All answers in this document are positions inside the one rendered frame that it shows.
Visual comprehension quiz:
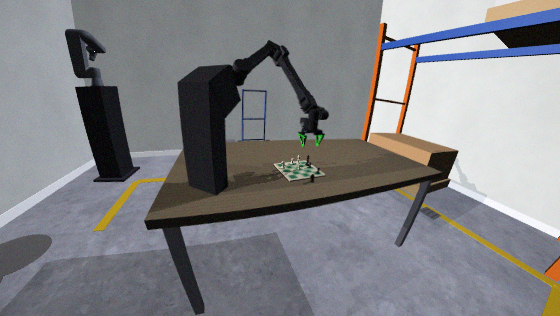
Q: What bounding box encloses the green and white chessboard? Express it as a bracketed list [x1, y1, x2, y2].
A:
[274, 160, 326, 182]

